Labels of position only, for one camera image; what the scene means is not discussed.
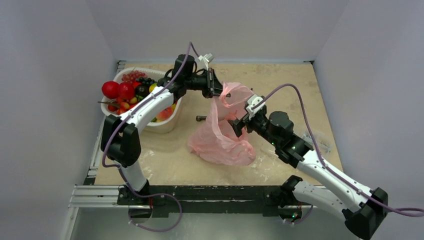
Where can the red fake grapes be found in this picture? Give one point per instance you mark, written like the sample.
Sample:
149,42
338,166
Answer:
134,76

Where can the red fake apple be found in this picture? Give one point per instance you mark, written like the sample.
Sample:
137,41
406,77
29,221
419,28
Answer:
110,89

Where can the aluminium frame rail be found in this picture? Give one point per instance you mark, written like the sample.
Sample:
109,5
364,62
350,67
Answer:
94,196

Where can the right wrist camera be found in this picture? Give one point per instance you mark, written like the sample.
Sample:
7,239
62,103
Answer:
253,105

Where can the black fake grapes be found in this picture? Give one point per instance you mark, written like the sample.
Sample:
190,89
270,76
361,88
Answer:
144,81

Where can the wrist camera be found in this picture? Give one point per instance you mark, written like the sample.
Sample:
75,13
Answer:
205,60
253,105

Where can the pink plastic bag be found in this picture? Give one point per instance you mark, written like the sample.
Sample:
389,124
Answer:
215,140

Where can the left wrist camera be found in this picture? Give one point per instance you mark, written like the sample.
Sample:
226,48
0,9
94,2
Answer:
205,60

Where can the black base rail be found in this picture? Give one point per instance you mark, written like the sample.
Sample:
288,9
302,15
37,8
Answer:
266,200

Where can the red fake pomegranate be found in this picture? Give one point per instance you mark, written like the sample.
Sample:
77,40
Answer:
126,91

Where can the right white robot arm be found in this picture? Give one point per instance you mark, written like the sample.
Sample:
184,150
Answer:
357,205

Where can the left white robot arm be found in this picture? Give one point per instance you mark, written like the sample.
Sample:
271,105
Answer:
120,134

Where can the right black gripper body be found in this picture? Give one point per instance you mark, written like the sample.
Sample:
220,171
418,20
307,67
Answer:
245,121

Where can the white fruit basket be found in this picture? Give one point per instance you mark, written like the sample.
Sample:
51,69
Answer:
161,127

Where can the grey metal faucet handle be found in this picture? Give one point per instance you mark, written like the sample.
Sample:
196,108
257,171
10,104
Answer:
200,118

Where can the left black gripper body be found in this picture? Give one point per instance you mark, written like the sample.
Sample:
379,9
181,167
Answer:
198,82

